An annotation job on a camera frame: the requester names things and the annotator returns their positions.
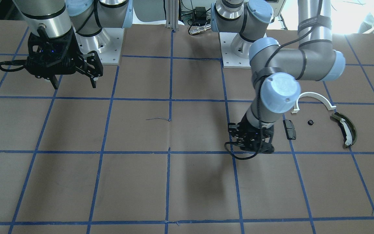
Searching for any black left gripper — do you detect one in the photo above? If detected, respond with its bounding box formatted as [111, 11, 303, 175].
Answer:
[228, 116, 275, 155]

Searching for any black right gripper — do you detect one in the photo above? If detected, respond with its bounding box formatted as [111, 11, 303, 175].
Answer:
[25, 29, 103, 89]

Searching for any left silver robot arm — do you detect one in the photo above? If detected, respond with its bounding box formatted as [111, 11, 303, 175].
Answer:
[211, 0, 346, 155]

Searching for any dark grey brake pad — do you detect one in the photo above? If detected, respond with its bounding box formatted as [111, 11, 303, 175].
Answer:
[282, 119, 297, 140]

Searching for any white curved plastic part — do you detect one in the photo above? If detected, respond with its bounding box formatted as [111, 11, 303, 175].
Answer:
[291, 92, 337, 114]

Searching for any green curved brake shoe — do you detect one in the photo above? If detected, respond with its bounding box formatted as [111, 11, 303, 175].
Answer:
[331, 112, 357, 148]

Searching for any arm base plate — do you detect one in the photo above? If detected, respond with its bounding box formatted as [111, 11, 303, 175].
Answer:
[219, 32, 252, 69]
[76, 28, 125, 65]

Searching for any aluminium frame post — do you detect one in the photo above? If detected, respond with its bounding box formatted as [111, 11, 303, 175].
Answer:
[164, 0, 180, 32]

